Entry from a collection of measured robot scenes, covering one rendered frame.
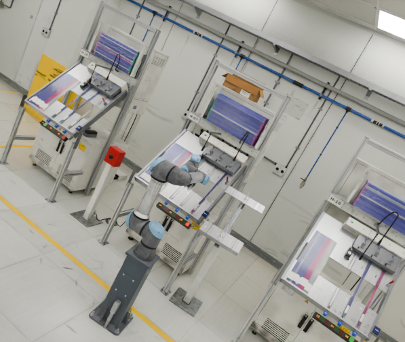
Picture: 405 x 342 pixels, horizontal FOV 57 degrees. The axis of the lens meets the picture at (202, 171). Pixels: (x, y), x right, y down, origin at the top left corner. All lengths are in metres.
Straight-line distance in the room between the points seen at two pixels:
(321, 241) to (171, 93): 3.12
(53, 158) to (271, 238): 2.78
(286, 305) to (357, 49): 2.96
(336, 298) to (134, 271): 1.46
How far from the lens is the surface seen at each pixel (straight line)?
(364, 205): 3.19
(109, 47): 4.08
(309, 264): 3.01
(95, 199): 3.72
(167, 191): 3.16
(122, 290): 2.64
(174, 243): 3.52
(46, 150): 4.34
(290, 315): 3.36
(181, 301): 3.34
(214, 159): 3.29
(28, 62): 7.10
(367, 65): 4.76
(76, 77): 4.19
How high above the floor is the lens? 1.82
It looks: 14 degrees down
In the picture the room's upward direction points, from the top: 28 degrees clockwise
